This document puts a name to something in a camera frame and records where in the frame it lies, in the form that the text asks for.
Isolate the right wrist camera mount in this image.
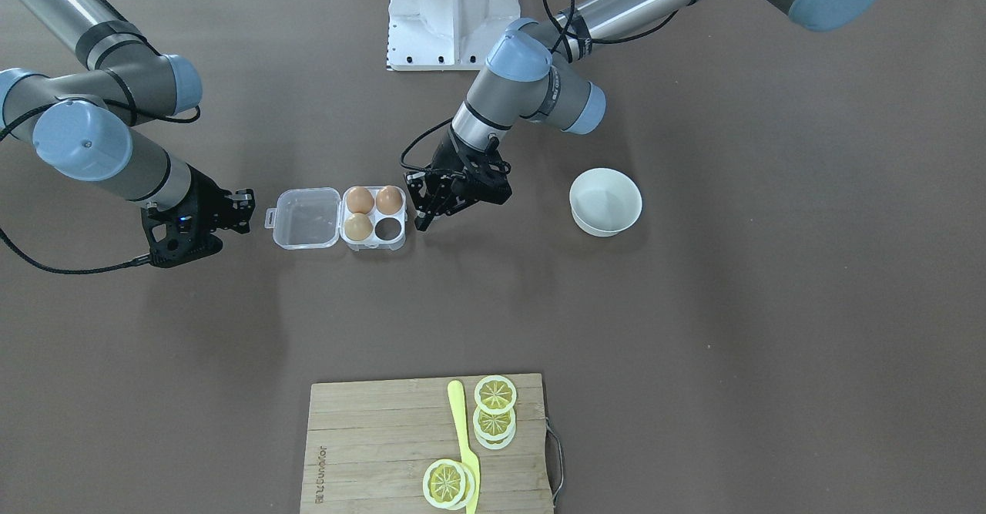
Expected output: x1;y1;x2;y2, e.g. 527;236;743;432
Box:
141;203;224;268

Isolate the lemon slice middle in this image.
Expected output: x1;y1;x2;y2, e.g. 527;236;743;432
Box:
472;408;515;442

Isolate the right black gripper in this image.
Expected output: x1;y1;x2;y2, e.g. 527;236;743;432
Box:
182;167;256;234

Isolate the brown egg from bowl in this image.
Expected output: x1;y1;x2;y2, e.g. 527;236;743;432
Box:
374;185;404;216

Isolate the brown egg in box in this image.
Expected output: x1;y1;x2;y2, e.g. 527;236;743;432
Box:
344;185;376;215

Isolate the lemon slice lower stack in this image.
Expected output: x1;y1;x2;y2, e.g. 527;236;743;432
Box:
475;428;515;450

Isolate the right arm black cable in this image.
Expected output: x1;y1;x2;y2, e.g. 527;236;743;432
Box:
0;98;201;275

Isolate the clear plastic egg box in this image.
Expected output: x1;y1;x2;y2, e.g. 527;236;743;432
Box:
264;185;407;251

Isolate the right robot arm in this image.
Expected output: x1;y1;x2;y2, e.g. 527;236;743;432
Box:
2;0;254;233

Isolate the pale beige egg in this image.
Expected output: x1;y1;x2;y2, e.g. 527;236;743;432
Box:
343;213;374;241

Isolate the lemon slice under front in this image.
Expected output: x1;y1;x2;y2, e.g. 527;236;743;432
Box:
451;462;478;511

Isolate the white bowl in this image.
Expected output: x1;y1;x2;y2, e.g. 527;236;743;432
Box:
569;167;643;237

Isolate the yellow plastic knife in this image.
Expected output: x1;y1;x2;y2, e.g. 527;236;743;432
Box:
447;378;481;514

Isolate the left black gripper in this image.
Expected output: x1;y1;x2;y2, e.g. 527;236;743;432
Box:
406;129;513;232

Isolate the bamboo cutting board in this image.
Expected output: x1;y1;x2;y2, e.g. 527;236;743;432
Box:
299;373;555;513

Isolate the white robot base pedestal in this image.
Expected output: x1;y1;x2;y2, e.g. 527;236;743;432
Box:
385;0;521;72

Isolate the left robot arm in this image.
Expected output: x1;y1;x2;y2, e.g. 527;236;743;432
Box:
405;0;876;232

